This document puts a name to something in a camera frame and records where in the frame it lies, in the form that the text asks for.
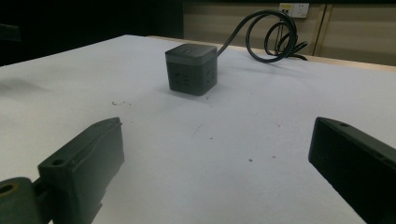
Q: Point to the white wall socket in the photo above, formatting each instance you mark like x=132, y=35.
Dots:
x=294, y=10

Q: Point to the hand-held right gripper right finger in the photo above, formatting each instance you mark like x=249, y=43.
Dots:
x=351, y=161

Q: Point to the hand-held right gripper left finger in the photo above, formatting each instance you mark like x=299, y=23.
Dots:
x=81, y=165

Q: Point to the black cube power socket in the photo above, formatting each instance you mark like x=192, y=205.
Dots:
x=191, y=69

